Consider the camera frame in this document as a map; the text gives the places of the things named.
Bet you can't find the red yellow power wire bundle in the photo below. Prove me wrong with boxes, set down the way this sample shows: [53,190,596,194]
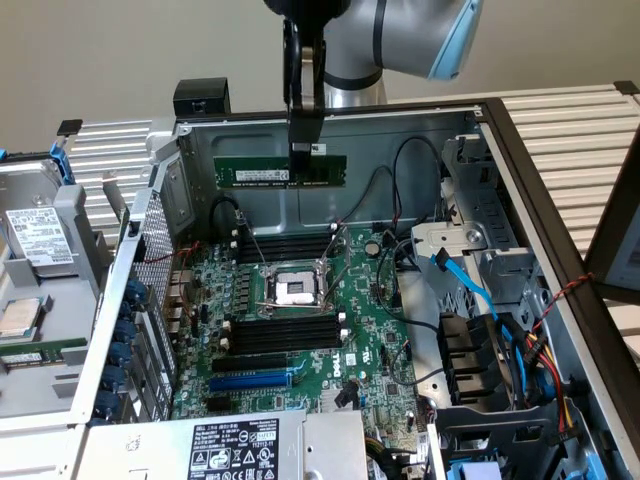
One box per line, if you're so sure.
[517,327,584,444]

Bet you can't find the green RAM stick white label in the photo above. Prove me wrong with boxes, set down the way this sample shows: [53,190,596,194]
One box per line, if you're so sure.
[0,338,88,370]
[213,154,348,191]

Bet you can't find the green Dell motherboard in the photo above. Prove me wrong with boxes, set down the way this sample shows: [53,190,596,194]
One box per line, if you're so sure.
[171,225,432,447]

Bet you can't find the blue expansion slot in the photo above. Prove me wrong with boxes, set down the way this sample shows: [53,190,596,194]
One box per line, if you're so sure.
[207,371,295,395]

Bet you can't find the dark blue slot clip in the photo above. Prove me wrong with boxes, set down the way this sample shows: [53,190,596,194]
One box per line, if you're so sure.
[103,364,129,392]
[114,318,139,345]
[109,342,134,367]
[126,277,151,305]
[96,389,122,419]

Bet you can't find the black fan shroud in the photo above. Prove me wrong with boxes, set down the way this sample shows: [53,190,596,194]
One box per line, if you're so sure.
[436,310,524,407]

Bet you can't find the black plastic box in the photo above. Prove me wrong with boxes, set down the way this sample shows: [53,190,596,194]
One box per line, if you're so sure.
[172,77,233,120]

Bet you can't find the open grey PC case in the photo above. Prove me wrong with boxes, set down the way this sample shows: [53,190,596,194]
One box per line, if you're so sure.
[67,97,640,480]

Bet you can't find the silver disk bay plate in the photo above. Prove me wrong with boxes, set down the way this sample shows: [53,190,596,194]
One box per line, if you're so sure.
[409,221,490,257]

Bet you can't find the black wire over board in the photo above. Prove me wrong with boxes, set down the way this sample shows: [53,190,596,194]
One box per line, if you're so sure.
[375,238,404,307]

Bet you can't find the dark framed side panel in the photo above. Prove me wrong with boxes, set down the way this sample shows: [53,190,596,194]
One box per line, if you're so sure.
[582,130,640,304]

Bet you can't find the CPU socket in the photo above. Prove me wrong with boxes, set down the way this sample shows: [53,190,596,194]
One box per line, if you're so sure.
[257,263,331,314]

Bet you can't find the black wire under bay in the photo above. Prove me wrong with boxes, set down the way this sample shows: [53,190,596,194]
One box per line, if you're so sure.
[399,314,442,332]

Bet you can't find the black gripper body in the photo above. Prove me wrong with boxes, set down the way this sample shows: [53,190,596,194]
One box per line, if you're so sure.
[262,0,351,24]

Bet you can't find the grey metal disk bay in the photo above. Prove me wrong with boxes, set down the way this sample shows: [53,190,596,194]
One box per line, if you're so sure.
[409,133,549,321]

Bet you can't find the silver hard disk white label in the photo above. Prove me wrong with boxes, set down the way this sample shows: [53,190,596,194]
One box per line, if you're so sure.
[0,160,77,277]

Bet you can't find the long black expansion slot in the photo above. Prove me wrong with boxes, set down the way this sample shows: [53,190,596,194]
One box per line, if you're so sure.
[211,351,292,375]

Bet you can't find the red black twisted wire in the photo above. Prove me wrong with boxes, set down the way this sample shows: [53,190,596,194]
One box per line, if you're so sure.
[530,272,596,334]

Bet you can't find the grey parts rack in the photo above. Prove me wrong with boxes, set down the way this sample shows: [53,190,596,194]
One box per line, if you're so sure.
[0,183,117,426]

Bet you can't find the tall black arched wire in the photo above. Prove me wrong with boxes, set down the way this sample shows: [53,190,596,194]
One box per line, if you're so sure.
[392,135,444,224]

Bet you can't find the silver chipset heat sink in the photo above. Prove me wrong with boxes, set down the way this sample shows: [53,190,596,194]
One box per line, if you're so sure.
[318,388,362,414]

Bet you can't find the blue flat SATA wire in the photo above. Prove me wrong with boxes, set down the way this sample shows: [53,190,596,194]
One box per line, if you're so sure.
[430,247,501,321]

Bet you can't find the short black looped wire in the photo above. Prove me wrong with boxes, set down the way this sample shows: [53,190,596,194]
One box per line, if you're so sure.
[209,196,241,232]

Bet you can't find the silver CPU chip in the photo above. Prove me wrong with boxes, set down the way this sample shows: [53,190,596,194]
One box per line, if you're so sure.
[0,297,45,342]

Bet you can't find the grey lower drive cage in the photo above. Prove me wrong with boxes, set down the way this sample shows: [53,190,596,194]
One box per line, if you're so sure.
[427,403,609,480]

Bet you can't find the black looped front wire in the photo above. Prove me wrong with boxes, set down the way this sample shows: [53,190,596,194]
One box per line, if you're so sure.
[388,339,444,387]

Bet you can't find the black board connector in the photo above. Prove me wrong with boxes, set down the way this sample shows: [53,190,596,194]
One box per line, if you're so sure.
[333,382,357,409]

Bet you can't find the silver rear port block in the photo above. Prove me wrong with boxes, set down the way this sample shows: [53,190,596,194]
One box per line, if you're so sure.
[166,269,195,335]

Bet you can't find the graphics card metal bracket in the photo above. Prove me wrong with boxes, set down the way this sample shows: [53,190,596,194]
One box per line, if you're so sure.
[99,172,132,239]

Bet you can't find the blue disk bracket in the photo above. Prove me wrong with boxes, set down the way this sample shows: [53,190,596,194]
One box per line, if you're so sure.
[0,142,76,187]

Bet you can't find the thin metal locking lever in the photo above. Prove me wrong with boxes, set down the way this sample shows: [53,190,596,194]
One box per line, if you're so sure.
[235,208,270,267]

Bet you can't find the silver power supply unit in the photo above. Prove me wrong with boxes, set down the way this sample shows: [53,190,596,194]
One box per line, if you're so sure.
[74,408,370,480]

